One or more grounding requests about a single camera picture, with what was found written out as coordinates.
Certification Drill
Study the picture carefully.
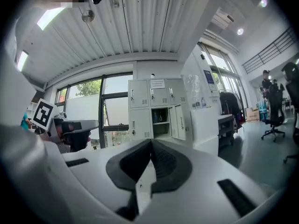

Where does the dark metal railing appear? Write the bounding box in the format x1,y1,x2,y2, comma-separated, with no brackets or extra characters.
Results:
241,26,299,75

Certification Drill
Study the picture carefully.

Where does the clear plastic wall sheet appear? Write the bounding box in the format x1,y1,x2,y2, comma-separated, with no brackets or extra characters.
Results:
181,74,202,92

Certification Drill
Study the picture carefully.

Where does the rectangular ceiling light panel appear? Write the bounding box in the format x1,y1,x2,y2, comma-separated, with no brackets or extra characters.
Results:
36,6,67,31
17,50,29,72

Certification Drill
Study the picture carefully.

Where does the tall glass window wall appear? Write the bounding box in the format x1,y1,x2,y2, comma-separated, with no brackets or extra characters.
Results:
198,42,249,118

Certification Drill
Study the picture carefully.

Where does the white paper notice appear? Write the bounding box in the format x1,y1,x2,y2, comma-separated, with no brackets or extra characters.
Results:
149,79,166,90

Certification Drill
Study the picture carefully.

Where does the round ceiling detector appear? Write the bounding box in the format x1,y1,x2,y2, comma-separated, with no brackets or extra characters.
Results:
81,9,95,23

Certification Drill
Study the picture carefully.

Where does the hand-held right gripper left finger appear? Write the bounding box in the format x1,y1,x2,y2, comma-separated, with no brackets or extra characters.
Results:
61,138,152,222

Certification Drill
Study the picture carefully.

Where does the grey locker door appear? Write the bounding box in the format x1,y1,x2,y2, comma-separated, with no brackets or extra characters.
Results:
168,103,188,141

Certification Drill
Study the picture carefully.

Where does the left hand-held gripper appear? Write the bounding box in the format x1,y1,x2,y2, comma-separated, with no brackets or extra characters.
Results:
32,98,100,154

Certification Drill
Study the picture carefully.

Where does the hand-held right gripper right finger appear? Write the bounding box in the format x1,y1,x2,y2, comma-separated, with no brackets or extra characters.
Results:
136,138,270,224

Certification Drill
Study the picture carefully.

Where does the grey metal locker cabinet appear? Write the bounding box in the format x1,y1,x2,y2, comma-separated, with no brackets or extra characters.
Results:
128,77,195,142

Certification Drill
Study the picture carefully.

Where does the white ceiling air conditioner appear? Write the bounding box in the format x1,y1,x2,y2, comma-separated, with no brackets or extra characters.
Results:
211,7,235,29

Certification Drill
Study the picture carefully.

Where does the large dark-framed window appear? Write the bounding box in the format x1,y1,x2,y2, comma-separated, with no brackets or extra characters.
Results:
54,71,134,149

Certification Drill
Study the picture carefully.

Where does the rack of dark clothes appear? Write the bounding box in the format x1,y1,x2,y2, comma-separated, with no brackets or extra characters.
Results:
219,90,244,127

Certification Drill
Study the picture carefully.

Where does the cardboard box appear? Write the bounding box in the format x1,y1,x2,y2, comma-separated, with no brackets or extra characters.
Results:
246,108,260,122

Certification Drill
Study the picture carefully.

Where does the blue wall poster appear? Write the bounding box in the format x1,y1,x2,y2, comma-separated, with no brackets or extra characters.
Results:
203,70,217,91

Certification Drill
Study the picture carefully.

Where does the white counter block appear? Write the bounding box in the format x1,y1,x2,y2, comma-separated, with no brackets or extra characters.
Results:
189,106,220,157

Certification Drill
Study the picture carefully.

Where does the black office chair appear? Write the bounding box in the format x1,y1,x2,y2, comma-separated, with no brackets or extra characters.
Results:
261,83,286,142
281,62,299,164

